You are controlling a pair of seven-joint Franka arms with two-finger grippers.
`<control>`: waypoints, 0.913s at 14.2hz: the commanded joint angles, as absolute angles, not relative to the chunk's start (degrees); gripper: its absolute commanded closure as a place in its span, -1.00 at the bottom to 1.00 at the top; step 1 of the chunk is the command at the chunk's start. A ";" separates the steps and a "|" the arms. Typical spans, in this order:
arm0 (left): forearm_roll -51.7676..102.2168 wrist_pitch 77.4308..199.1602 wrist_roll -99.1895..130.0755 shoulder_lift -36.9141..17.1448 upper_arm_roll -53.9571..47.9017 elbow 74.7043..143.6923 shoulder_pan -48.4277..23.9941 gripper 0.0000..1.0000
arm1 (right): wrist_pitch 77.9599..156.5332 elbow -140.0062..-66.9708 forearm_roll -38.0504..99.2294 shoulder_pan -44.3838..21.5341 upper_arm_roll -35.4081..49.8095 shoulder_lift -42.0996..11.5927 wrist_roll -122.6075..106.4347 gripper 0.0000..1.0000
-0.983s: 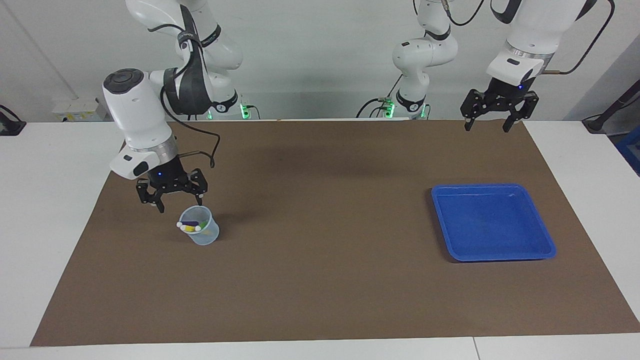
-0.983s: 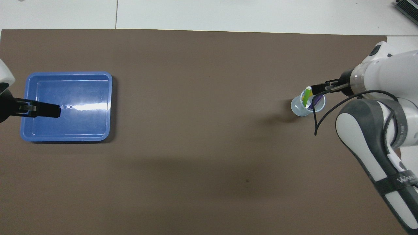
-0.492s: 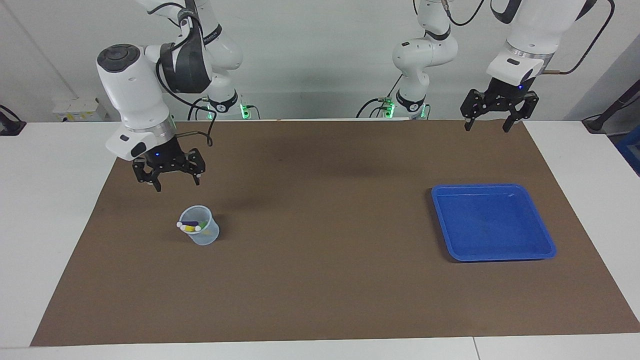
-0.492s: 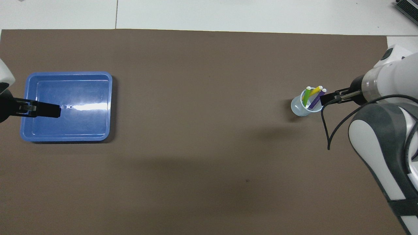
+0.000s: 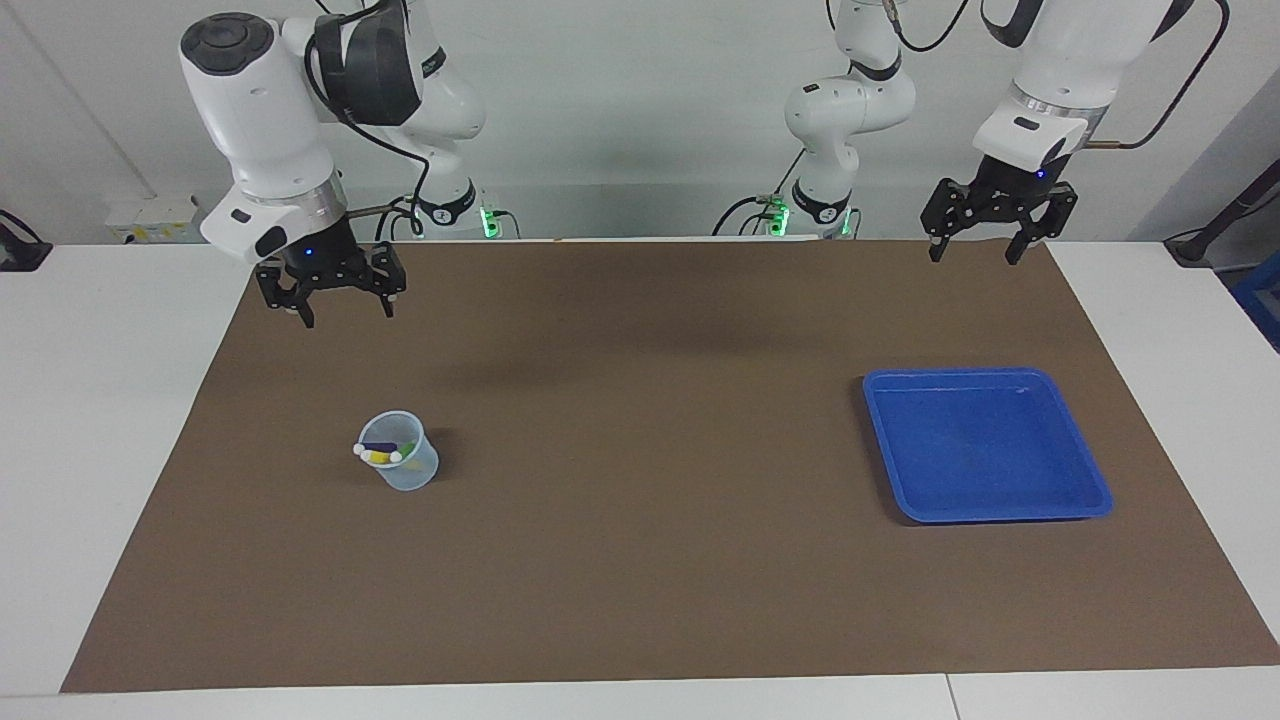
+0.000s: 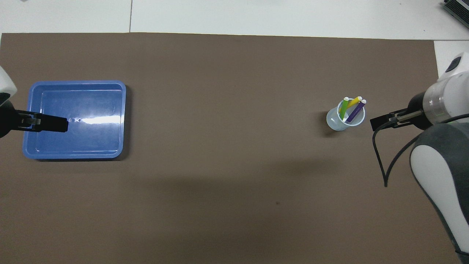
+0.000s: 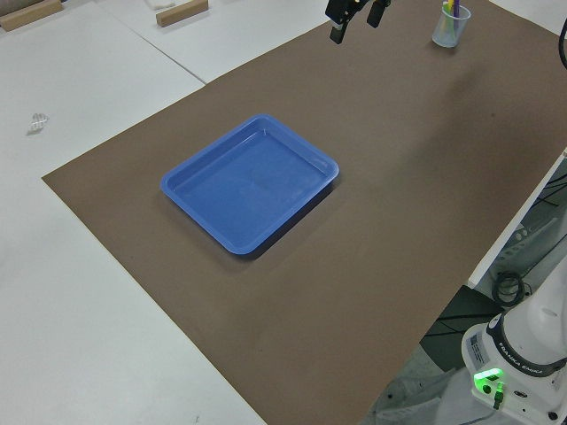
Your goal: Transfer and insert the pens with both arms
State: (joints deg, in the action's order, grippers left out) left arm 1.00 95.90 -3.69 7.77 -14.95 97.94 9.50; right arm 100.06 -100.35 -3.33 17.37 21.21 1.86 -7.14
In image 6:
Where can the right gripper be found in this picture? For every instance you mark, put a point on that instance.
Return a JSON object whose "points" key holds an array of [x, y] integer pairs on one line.
{"points": [[417, 110]]}

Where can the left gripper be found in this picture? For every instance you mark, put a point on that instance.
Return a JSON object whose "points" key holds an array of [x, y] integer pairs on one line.
{"points": [[8, 121]]}

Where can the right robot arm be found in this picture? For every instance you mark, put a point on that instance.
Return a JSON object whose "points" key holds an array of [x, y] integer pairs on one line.
{"points": [[445, 99]]}

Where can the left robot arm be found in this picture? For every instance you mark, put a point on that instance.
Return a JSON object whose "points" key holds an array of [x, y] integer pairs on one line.
{"points": [[5, 82]]}

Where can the purple pen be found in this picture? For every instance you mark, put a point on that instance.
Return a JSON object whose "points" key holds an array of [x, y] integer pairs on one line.
{"points": [[356, 112]]}

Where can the yellow pen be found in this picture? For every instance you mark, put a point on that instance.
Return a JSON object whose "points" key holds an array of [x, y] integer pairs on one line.
{"points": [[354, 102]]}

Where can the green pen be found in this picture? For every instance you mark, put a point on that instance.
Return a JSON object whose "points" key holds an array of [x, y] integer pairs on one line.
{"points": [[343, 109]]}

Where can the blue plastic tray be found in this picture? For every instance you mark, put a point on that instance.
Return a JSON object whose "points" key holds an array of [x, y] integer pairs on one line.
{"points": [[80, 135]]}

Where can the clear plastic cup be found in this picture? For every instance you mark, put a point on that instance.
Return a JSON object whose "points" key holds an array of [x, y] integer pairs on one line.
{"points": [[335, 123]]}

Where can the dark grey device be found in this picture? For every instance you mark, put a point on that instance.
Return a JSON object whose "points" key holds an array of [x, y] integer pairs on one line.
{"points": [[458, 9]]}

